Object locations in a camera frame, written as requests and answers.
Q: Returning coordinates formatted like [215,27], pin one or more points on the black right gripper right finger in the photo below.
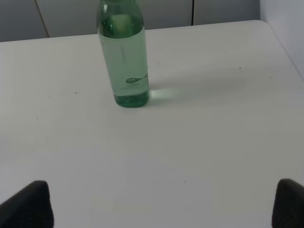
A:
[288,209]

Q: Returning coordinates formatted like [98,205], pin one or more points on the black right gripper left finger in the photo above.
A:
[28,208]

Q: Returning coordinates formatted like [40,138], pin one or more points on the green transparent water bottle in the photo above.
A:
[121,31]

